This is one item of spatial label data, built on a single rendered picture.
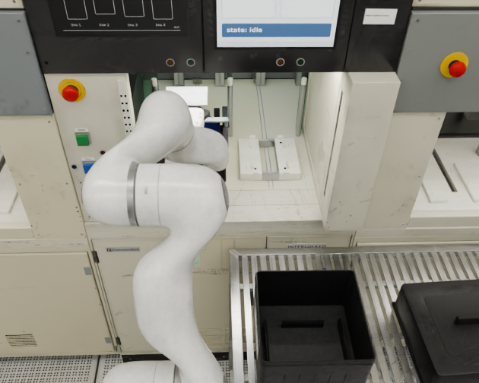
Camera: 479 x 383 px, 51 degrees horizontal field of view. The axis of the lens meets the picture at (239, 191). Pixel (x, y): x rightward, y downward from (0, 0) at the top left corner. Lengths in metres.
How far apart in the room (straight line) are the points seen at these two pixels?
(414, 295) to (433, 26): 0.72
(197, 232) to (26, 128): 0.80
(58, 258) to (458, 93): 1.33
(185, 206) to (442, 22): 0.82
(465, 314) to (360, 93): 0.67
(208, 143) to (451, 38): 0.64
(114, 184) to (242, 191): 0.99
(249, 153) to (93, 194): 1.11
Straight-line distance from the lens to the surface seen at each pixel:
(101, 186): 0.78
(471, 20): 1.36
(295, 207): 1.68
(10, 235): 1.79
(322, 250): 1.71
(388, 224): 1.73
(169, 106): 0.85
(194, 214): 0.76
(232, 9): 1.22
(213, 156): 1.13
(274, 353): 1.46
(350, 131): 1.37
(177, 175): 0.77
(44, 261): 1.84
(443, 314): 1.52
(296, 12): 1.23
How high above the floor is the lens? 2.03
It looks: 42 degrees down
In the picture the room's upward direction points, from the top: 1 degrees clockwise
